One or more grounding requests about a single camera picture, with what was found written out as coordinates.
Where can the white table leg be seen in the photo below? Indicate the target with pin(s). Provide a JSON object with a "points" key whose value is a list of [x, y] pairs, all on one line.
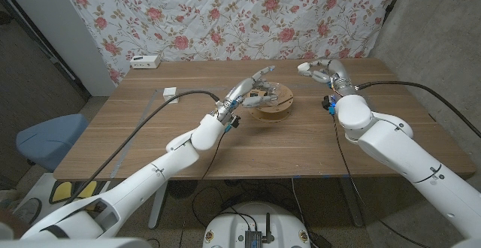
{"points": [[158, 206]]}

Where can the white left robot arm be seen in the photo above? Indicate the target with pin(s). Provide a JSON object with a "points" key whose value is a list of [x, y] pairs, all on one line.
{"points": [[143, 188]]}

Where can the person's bare leg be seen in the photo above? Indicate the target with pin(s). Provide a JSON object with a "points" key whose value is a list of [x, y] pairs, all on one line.
{"points": [[13, 223]]}

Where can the blue stool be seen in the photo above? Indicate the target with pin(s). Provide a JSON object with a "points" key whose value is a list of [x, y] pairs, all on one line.
{"points": [[49, 139]]}

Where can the grey table leg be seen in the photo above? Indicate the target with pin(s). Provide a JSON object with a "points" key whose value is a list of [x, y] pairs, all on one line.
{"points": [[351, 203]]}

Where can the white power strip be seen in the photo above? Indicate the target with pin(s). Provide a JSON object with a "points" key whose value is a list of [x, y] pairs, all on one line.
{"points": [[144, 62]]}

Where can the small white cube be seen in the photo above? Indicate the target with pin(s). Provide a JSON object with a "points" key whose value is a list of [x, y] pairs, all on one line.
{"points": [[171, 94]]}

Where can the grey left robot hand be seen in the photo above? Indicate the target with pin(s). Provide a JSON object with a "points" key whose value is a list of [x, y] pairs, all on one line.
{"points": [[244, 90]]}

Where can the black antenna box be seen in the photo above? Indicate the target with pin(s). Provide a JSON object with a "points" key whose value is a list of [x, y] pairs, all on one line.
{"points": [[253, 238]]}

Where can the floral backdrop cloth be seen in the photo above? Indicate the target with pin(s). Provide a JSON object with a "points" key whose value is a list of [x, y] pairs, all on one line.
{"points": [[233, 15]]}

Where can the cardboard filament reel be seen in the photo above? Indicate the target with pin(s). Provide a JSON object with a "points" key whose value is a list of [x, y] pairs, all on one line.
{"points": [[276, 109]]}

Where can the white floor mat yellow shapes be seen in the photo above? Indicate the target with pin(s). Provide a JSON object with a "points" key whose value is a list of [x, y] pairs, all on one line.
{"points": [[64, 189]]}

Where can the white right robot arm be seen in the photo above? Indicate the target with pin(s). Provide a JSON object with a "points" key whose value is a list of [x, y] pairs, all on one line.
{"points": [[406, 158]]}

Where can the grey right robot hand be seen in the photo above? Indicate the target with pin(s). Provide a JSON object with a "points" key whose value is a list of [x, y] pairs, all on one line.
{"points": [[334, 75]]}

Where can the grey sneaker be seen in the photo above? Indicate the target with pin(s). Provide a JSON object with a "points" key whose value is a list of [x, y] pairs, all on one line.
{"points": [[27, 210]]}

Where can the grey tape outline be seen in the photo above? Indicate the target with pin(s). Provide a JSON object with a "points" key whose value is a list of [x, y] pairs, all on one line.
{"points": [[129, 143]]}

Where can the white wall panel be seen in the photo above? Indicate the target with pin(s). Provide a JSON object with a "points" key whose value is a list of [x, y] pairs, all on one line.
{"points": [[56, 26]]}

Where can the white robot torso base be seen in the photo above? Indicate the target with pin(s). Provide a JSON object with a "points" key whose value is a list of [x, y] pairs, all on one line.
{"points": [[233, 225]]}

